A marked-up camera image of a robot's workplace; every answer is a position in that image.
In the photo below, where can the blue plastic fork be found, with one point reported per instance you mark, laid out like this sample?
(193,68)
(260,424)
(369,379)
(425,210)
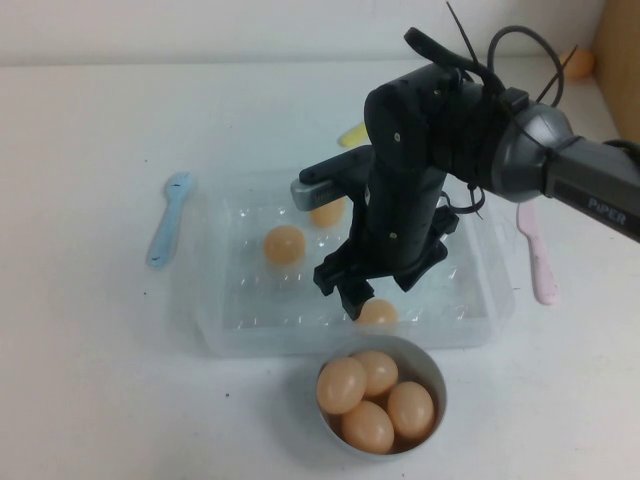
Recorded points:
(167,225)

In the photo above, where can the pink plastic knife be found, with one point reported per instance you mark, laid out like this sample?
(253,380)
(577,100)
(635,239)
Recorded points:
(542,270)

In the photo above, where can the round grey bowl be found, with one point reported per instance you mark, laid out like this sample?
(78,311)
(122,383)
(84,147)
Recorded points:
(425,362)

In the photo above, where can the brown cardboard box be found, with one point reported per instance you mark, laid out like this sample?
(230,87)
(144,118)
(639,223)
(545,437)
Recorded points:
(620,75)

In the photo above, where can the beige egg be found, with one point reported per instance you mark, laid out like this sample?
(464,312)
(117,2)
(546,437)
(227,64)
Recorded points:
(368,427)
(284,245)
(382,372)
(327,216)
(410,410)
(341,385)
(382,312)
(582,65)

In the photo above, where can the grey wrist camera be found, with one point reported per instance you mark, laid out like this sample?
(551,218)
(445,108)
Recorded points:
(310,195)

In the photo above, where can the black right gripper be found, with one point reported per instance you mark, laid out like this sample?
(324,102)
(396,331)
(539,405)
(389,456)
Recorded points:
(400,220)

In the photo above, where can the clear plastic egg box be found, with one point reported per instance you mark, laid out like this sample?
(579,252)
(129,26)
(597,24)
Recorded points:
(240,320)

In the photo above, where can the black zip tie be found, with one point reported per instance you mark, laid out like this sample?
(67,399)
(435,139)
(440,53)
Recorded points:
(462,32)
(557,75)
(476,200)

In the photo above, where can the yellow plastic knife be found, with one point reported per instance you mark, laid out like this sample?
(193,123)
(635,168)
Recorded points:
(352,136)

